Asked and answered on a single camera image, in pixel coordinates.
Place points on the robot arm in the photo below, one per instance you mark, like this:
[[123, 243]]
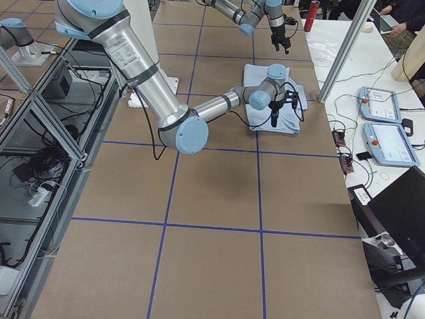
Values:
[[248, 21], [180, 127]]

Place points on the teach pendant tablet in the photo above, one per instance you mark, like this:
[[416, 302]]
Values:
[[379, 105], [389, 145]]

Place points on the grey aluminium frame post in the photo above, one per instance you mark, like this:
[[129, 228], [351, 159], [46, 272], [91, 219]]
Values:
[[347, 45]]

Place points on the black monitor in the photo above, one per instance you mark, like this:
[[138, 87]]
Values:
[[394, 222]]

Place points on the white power strip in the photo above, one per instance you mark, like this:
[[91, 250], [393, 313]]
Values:
[[38, 197]]

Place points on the light blue button-up shirt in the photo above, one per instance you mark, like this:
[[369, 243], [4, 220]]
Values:
[[288, 120]]

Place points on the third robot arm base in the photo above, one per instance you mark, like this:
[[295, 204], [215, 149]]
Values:
[[14, 33]]

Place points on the lower teach pendant tablet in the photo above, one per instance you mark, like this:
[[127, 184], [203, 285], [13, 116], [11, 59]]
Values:
[[389, 145]]

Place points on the red cylinder bottle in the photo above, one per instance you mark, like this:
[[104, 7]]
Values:
[[311, 15]]

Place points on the aluminium frame rack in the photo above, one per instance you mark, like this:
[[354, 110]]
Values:
[[50, 139]]

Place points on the clear plastic bag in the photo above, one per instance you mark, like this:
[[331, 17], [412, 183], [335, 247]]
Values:
[[323, 50]]

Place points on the upper teach pendant tablet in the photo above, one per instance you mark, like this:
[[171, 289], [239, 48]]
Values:
[[379, 105]]

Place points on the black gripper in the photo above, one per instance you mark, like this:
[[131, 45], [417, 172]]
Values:
[[277, 32], [275, 107]]

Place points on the laptop computer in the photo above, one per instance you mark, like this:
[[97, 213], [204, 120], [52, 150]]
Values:
[[384, 23]]

